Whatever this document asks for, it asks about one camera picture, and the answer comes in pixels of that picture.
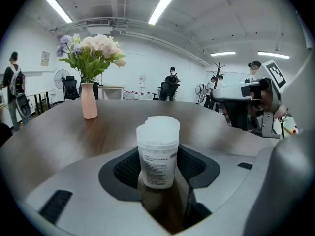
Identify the white ceiling air conditioner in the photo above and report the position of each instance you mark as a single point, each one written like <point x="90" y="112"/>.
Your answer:
<point x="98" y="26"/>

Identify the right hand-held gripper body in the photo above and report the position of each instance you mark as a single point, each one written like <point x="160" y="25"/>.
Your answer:
<point x="267" y="122"/>

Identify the person's right hand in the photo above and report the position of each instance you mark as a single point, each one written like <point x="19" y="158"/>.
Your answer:
<point x="265" y="99"/>

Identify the white water dispenser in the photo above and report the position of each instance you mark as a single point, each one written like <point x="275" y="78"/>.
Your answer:
<point x="142" y="81"/>

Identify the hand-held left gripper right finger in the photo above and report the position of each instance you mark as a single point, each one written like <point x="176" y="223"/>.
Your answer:
<point x="221" y="193"/>

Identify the black coat rack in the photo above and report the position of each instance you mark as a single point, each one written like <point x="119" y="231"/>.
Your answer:
<point x="219" y="69"/>

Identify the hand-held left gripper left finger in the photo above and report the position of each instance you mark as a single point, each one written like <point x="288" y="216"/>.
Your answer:
<point x="81" y="188"/>

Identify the person's right forearm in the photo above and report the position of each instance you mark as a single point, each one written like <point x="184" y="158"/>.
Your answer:
<point x="281" y="110"/>

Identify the row of water jugs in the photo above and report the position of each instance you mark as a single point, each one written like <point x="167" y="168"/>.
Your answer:
<point x="134" y="95"/>

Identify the white plastic bottle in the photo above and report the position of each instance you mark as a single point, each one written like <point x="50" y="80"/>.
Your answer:
<point x="157" y="161"/>

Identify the black office chair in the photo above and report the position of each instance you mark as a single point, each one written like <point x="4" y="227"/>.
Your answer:
<point x="167" y="91"/>
<point x="71" y="87"/>

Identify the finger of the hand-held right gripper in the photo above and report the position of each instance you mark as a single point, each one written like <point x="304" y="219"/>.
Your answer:
<point x="229" y="93"/>

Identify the white table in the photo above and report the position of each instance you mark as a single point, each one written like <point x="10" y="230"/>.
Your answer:
<point x="110" y="87"/>

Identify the black pedestal fan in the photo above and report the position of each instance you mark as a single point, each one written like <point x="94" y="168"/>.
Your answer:
<point x="61" y="79"/>
<point x="200" y="91"/>

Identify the long ceiling light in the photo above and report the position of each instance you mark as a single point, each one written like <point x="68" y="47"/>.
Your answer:
<point x="223" y="53"/>
<point x="59" y="8"/>
<point x="273" y="55"/>
<point x="161" y="8"/>

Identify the pink ribbed vase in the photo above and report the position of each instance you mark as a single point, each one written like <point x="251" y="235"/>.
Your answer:
<point x="89" y="102"/>

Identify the wall poster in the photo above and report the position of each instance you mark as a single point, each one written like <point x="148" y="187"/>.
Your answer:
<point x="45" y="58"/>

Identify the pastel artificial flower bouquet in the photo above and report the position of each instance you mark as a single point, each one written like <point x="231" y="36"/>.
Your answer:
<point x="96" y="50"/>

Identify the black-legged side table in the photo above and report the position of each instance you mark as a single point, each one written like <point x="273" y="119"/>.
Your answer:
<point x="40" y="93"/>

